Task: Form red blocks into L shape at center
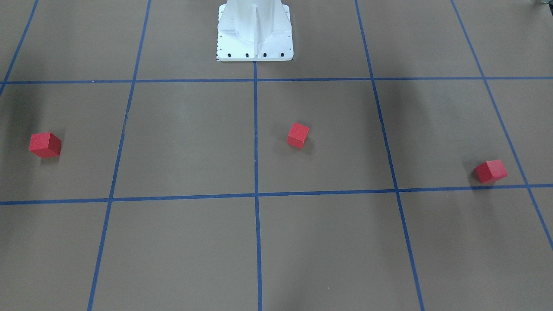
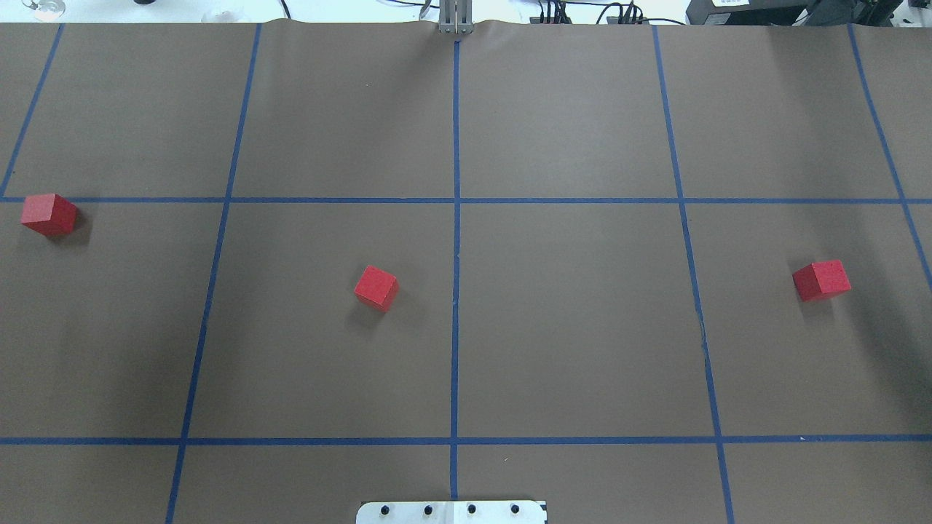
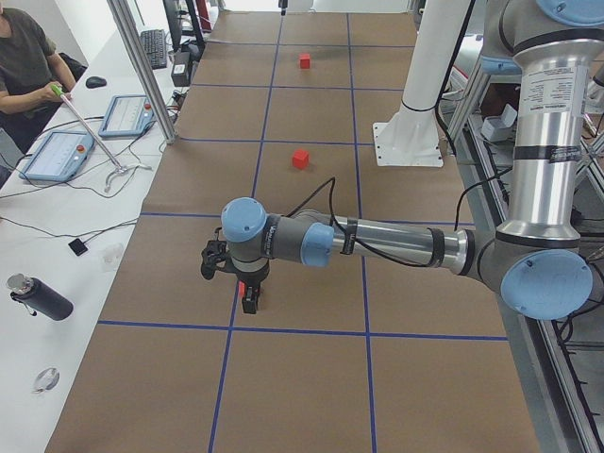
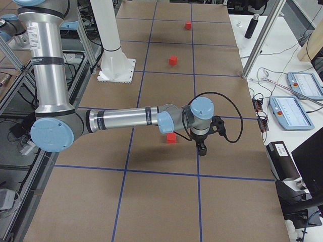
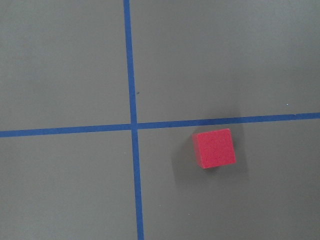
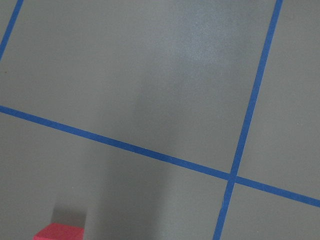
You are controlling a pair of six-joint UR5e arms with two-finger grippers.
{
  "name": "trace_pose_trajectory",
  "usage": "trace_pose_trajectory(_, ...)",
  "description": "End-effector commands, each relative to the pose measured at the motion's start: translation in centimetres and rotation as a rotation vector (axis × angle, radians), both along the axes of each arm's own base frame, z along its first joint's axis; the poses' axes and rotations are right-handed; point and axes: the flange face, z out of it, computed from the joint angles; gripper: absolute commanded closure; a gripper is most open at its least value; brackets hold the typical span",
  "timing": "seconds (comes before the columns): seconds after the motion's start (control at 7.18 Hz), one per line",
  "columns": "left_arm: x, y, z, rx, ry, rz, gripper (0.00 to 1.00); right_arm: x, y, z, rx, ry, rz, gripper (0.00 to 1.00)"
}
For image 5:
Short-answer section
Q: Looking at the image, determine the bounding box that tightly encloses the red foam cube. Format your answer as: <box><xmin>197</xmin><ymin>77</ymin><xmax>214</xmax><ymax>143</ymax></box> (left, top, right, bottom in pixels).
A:
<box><xmin>192</xmin><ymin>128</ymin><xmax>236</xmax><ymax>169</ymax></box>

